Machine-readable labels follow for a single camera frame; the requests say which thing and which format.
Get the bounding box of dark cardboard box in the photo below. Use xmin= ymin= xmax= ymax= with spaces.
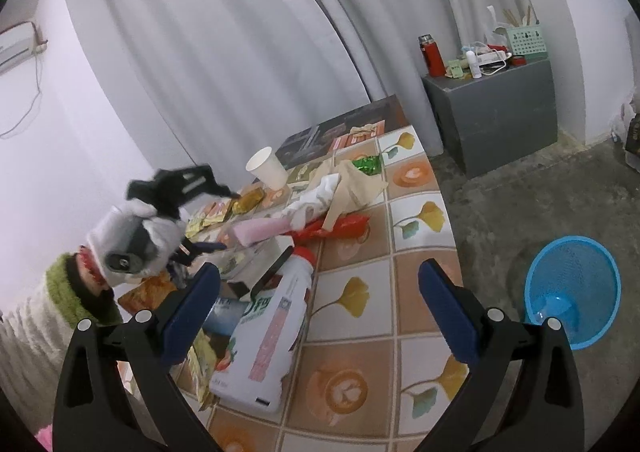
xmin=275 ymin=93 xmax=412 ymax=168

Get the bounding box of green plastic basket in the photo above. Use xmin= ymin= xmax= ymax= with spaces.
xmin=505 ymin=23 xmax=548 ymax=58

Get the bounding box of white paper cup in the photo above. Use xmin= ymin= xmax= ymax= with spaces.
xmin=245 ymin=146 xmax=290 ymax=190

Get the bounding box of green snack packet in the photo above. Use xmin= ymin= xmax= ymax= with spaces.
xmin=351 ymin=155 xmax=385 ymax=177

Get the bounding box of silver foil bag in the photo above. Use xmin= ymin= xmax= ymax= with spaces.
xmin=220 ymin=236 xmax=296 ymax=303

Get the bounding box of pink packet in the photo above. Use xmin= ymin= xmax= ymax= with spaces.
xmin=230 ymin=217 xmax=301 ymax=249

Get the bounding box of white plastic bag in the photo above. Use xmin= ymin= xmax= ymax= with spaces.
xmin=482 ymin=6 xmax=511 ymax=50

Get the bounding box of beige paper bag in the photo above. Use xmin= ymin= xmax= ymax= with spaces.
xmin=312 ymin=158 xmax=390 ymax=229

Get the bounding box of grey cabinet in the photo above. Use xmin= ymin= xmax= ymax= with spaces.
xmin=421 ymin=57 xmax=559 ymax=179

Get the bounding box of orange chips packet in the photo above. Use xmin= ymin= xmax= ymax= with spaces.
xmin=117 ymin=274 xmax=178 ymax=314

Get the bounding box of red thermos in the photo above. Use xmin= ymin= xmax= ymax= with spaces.
xmin=419 ymin=34 xmax=446 ymax=78

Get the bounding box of white curtain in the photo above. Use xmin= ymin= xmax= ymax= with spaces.
xmin=60 ymin=0 xmax=586 ymax=172

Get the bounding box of white power strip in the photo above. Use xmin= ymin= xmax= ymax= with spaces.
xmin=475 ymin=49 xmax=511 ymax=68

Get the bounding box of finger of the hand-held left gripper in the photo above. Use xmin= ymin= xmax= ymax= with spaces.
xmin=200 ymin=179 xmax=240 ymax=199
xmin=172 ymin=238 xmax=227 ymax=267

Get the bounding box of blue mesh waste basket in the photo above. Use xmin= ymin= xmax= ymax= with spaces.
xmin=522 ymin=235 xmax=622 ymax=352

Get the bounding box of yellow green packet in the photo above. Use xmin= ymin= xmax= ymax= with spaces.
xmin=185 ymin=329 xmax=221 ymax=410

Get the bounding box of tile pattern tablecloth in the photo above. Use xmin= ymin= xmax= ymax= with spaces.
xmin=170 ymin=124 xmax=471 ymax=452

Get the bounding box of white air conditioner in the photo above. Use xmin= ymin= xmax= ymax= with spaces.
xmin=0 ymin=21 xmax=41 ymax=73

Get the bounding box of person's left forearm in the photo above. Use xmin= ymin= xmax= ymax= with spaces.
xmin=0 ymin=252 xmax=126 ymax=433

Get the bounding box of red bead bracelet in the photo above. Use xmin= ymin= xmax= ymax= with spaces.
xmin=79 ymin=244 xmax=110 ymax=287

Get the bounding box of white cloth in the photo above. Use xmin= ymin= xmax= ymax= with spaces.
xmin=280 ymin=173 xmax=342 ymax=232

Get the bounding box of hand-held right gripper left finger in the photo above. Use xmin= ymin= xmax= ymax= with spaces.
xmin=52 ymin=262 xmax=223 ymax=452

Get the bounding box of white bottle pink label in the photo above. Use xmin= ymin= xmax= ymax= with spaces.
xmin=209 ymin=246 xmax=317 ymax=414

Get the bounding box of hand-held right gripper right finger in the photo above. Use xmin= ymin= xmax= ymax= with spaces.
xmin=417 ymin=258 xmax=586 ymax=452

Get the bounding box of red plastic packet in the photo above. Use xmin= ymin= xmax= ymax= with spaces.
xmin=292 ymin=214 xmax=372 ymax=243

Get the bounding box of dark bag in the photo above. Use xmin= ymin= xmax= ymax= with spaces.
xmin=612 ymin=87 xmax=640 ymax=168

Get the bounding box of gold snack packet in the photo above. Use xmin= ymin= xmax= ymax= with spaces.
xmin=232 ymin=188 xmax=266 ymax=214

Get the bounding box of orange printed packet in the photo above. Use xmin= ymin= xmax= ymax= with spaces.
xmin=330 ymin=123 xmax=387 ymax=149

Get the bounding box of orange white snack packet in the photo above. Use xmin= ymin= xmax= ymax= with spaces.
xmin=200 ymin=200 xmax=233 ymax=225

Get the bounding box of person's left hand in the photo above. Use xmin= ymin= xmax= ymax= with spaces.
xmin=84 ymin=202 xmax=185 ymax=290

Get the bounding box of wall cable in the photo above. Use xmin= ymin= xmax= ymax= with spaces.
xmin=0 ymin=22 xmax=48 ymax=140

